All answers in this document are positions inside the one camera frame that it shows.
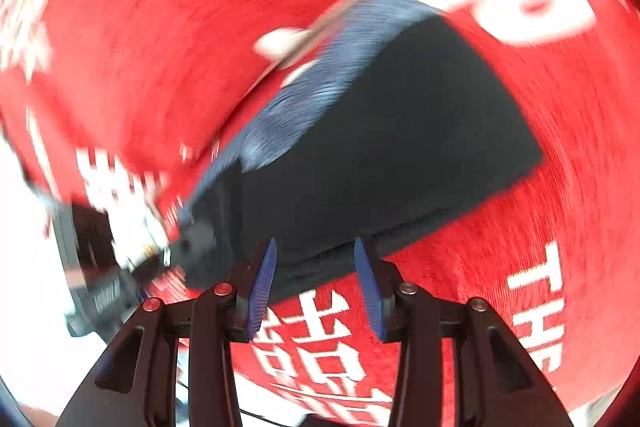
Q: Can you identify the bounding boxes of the black pants with blue waistband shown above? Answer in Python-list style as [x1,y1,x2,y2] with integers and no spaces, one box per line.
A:
[172,0,542,301]

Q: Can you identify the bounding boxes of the red bedspread with white lettering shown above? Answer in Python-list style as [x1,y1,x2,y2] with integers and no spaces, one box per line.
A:
[1,0,639,426]

